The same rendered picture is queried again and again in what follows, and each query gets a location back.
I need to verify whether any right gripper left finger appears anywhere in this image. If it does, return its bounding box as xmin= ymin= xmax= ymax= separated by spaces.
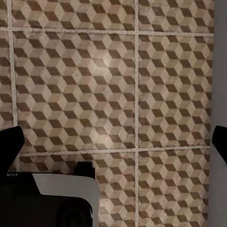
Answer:
xmin=0 ymin=126 xmax=25 ymax=182

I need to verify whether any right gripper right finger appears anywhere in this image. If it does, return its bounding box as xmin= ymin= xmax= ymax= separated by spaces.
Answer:
xmin=212 ymin=126 xmax=227 ymax=164

